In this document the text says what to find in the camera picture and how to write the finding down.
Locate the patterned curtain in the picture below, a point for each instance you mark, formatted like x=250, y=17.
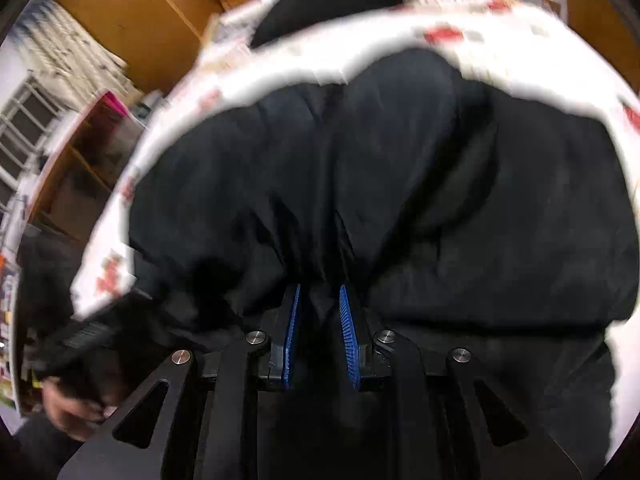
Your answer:
x=75, y=55

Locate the black pillow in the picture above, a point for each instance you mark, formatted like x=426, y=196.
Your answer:
x=330, y=5

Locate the black puffer jacket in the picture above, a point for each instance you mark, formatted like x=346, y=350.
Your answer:
x=400, y=185

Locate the person's left hand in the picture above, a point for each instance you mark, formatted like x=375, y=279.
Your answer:
x=75, y=410

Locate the white floral blanket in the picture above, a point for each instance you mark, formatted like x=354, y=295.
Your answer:
x=525, y=45

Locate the window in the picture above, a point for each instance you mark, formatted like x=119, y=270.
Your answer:
x=25, y=135

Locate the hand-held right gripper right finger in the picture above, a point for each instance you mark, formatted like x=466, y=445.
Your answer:
x=348, y=335

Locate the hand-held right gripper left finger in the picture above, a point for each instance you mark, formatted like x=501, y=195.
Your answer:
x=291, y=335

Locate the wooden desk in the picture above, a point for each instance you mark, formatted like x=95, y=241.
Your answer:
x=75, y=180

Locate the wooden wardrobe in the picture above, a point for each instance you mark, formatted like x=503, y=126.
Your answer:
x=600, y=15
x=135, y=10

